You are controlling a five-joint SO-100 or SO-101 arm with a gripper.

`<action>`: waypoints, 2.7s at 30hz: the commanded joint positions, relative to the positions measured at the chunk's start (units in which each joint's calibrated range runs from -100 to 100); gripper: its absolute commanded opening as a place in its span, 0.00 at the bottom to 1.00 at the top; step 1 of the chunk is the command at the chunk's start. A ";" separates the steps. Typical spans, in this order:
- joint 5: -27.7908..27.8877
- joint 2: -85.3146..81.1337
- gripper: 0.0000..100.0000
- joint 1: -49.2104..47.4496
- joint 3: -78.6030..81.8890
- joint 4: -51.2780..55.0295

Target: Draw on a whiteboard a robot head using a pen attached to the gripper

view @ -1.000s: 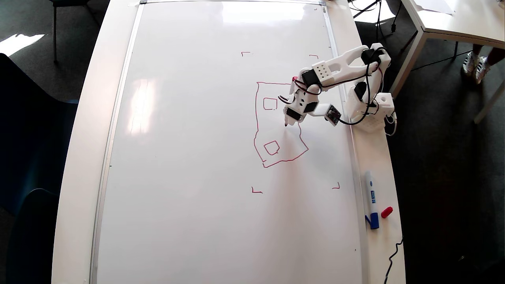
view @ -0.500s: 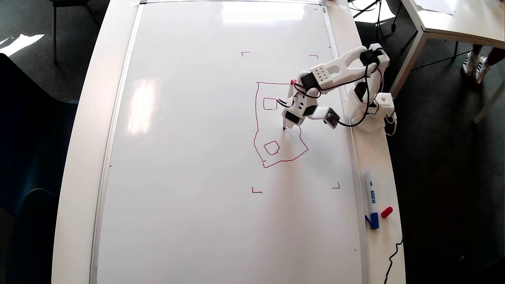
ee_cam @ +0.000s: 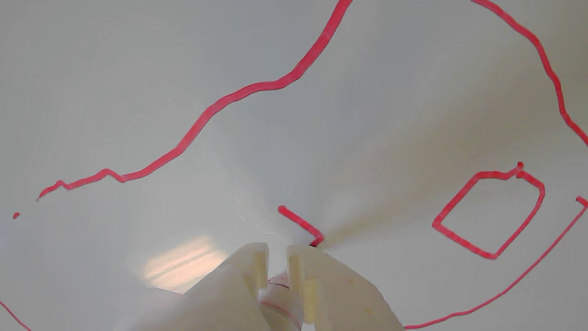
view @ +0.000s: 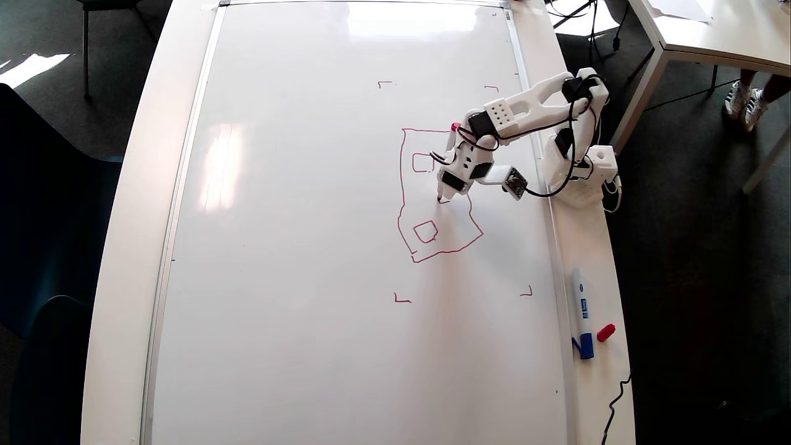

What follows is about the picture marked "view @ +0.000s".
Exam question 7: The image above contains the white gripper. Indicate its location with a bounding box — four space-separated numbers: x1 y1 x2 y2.
438 133 494 201

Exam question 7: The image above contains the large whiteboard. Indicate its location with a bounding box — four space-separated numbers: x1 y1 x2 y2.
141 0 578 445

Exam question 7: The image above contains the white blue whiteboard marker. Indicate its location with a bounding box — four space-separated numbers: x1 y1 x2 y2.
570 268 595 360

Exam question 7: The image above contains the white sneaker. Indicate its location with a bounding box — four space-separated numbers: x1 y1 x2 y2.
724 80 750 119
744 88 770 133

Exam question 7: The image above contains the white side table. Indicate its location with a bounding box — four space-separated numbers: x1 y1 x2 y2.
609 0 791 194

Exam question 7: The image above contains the black chair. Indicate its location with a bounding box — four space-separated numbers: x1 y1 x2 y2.
77 0 146 100

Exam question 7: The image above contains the dark blue chair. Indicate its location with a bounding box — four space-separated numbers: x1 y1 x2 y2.
0 83 124 337
11 295 93 445

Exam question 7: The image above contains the white perforated base plate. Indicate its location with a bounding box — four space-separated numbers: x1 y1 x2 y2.
549 176 605 209

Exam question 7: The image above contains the black camera cable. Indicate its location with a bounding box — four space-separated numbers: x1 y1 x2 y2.
524 73 606 198

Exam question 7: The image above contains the white base cable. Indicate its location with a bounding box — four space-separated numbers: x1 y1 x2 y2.
603 175 623 214

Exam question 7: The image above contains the black cable with plug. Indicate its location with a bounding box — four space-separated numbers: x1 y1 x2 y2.
612 0 631 51

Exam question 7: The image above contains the thin black floor cable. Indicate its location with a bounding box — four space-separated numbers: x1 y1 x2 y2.
643 79 739 112

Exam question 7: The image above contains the black cable on table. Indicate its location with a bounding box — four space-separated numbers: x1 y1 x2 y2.
601 371 632 445

